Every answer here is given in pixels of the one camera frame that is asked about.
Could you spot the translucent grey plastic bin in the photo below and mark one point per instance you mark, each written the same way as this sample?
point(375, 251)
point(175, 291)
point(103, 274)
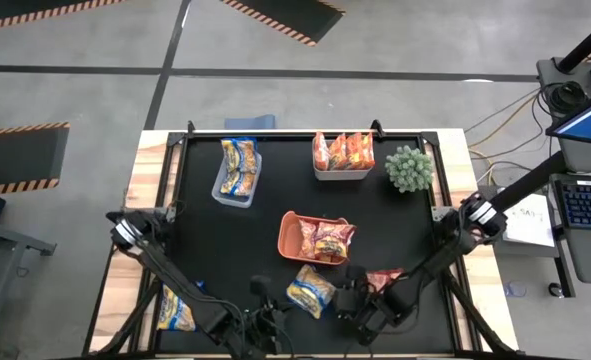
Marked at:
point(225, 197)

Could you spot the pink Maruchan ramen packet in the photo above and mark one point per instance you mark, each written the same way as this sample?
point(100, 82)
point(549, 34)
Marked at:
point(382, 279)
point(307, 240)
point(332, 242)

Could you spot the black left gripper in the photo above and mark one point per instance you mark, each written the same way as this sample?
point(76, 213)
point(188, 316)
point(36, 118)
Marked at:
point(265, 330)

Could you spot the orange plastic bin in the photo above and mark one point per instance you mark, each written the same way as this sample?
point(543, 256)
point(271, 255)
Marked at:
point(289, 237)

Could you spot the black hazard-striped floor mat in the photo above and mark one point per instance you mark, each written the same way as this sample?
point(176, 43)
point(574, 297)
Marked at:
point(15, 10)
point(300, 17)
point(15, 157)

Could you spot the grey equipment cart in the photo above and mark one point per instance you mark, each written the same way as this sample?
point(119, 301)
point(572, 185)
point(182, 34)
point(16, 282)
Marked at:
point(550, 70)

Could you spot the black aluminium table frame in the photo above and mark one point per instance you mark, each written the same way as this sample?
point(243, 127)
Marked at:
point(429, 139)

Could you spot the black table mat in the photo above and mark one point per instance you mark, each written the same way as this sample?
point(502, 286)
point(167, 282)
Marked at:
point(225, 250)

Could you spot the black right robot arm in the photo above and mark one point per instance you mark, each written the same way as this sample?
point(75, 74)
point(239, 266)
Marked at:
point(440, 257)

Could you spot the green artificial plant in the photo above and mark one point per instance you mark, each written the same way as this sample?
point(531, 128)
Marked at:
point(409, 167)

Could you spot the black caster wheel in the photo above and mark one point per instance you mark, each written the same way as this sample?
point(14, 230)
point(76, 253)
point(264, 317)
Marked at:
point(555, 289)

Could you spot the black frame clamp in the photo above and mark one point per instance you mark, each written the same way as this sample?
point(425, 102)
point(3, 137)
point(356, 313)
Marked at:
point(191, 127)
point(376, 127)

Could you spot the grey metal desk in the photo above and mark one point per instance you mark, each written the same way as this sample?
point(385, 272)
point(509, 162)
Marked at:
point(20, 240)

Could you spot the computer monitor blue screen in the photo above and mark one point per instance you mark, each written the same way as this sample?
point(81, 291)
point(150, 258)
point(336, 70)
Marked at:
point(590, 125)

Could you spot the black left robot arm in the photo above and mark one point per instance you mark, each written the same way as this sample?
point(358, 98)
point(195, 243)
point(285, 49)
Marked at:
point(185, 295)

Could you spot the blue Maruchan ramen packet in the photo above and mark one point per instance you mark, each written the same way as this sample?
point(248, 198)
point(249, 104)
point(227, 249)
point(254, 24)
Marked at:
point(307, 295)
point(239, 155)
point(237, 184)
point(172, 312)

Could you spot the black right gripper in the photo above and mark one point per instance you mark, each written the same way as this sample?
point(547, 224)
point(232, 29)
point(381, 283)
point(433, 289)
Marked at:
point(360, 315)

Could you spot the white plastic bin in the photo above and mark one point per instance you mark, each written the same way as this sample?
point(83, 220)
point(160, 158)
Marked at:
point(340, 175)

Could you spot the white paper sheet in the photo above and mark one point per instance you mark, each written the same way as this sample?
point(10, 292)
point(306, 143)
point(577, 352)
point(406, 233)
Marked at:
point(527, 225)

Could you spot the black backlit keyboard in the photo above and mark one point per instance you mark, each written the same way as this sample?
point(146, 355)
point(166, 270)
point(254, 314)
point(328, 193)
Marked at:
point(590, 202)

